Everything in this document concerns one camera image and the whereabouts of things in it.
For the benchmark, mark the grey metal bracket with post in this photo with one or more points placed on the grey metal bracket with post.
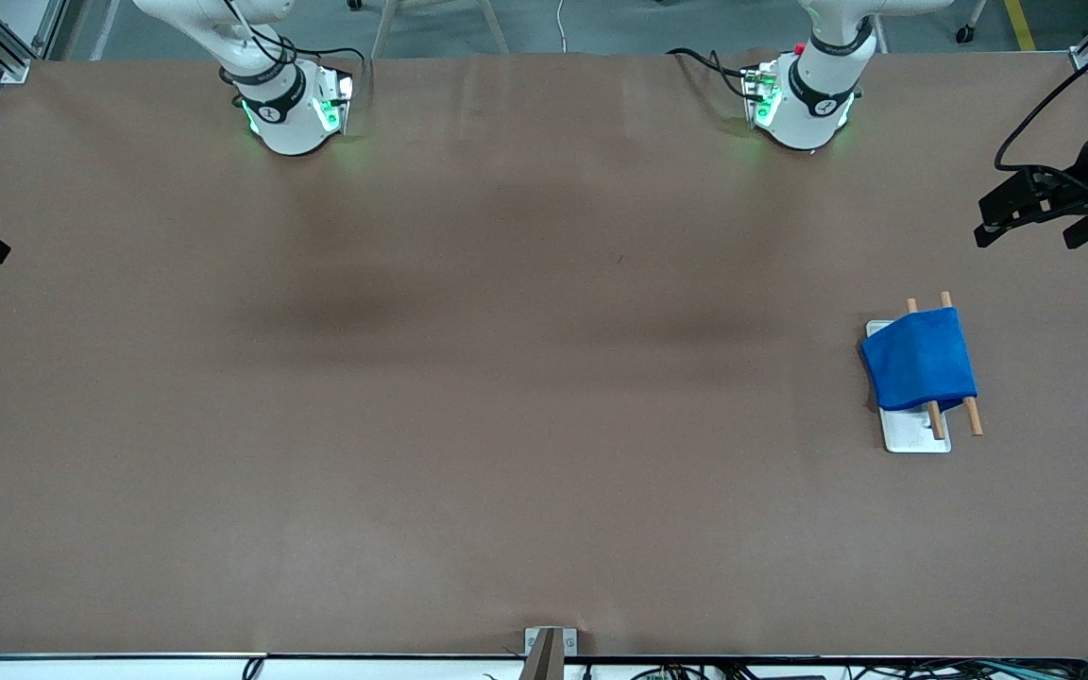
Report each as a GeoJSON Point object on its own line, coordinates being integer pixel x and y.
{"type": "Point", "coordinates": [549, 652]}

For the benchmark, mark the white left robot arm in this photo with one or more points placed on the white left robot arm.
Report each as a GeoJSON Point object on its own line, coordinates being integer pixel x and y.
{"type": "Point", "coordinates": [818, 113]}

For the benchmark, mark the light wooden stand legs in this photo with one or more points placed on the light wooden stand legs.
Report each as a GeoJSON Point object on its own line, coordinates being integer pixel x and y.
{"type": "Point", "coordinates": [385, 28]}

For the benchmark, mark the white rack with wooden bars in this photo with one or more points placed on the white rack with wooden bars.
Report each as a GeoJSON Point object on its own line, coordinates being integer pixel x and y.
{"type": "Point", "coordinates": [912, 433]}

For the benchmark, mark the blue cloth towel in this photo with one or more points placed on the blue cloth towel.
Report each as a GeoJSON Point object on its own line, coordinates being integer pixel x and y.
{"type": "Point", "coordinates": [922, 359]}

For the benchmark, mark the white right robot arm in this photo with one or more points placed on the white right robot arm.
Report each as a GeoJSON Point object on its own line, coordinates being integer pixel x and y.
{"type": "Point", "coordinates": [289, 127]}

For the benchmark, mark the white leg with caster wheel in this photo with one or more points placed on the white leg with caster wheel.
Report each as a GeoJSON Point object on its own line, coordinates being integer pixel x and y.
{"type": "Point", "coordinates": [964, 34]}

